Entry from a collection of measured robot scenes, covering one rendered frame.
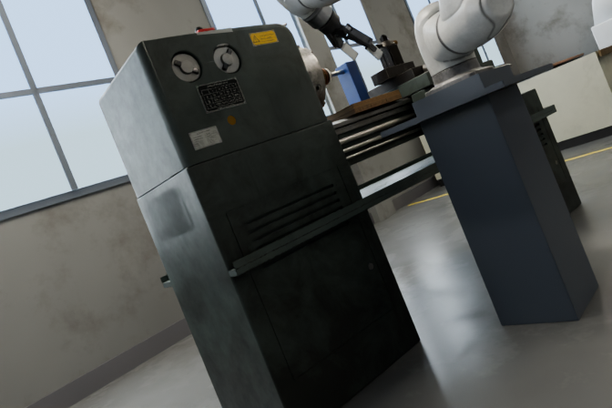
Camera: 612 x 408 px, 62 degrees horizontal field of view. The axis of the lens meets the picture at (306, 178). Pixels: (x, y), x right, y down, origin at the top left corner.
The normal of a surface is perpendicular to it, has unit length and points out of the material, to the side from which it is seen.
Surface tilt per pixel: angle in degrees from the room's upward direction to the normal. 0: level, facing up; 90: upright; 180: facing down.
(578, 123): 90
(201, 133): 90
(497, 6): 96
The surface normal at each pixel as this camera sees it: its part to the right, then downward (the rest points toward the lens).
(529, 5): -0.65, 0.27
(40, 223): 0.66, -0.26
